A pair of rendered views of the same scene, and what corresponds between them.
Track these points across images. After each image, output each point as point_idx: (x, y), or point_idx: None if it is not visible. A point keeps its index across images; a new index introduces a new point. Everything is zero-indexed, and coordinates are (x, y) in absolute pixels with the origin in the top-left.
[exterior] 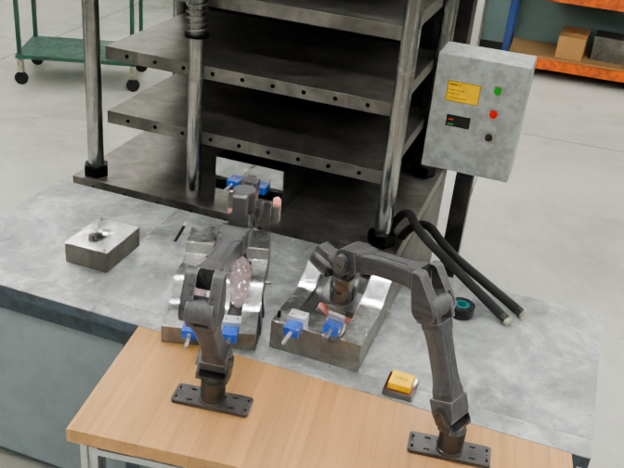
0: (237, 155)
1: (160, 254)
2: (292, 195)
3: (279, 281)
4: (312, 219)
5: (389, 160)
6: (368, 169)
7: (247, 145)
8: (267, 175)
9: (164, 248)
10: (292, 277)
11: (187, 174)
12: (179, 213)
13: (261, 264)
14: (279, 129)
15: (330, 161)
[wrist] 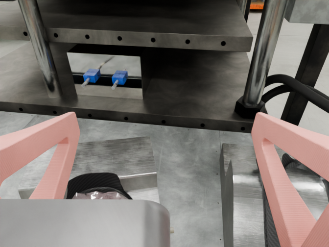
0: (88, 48)
1: (1, 194)
2: (148, 79)
3: (175, 206)
4: (173, 99)
5: (273, 16)
6: (234, 37)
7: (96, 34)
8: (123, 62)
9: (11, 179)
10: (190, 191)
11: (42, 75)
12: (37, 119)
13: (150, 199)
14: (125, 17)
15: (189, 35)
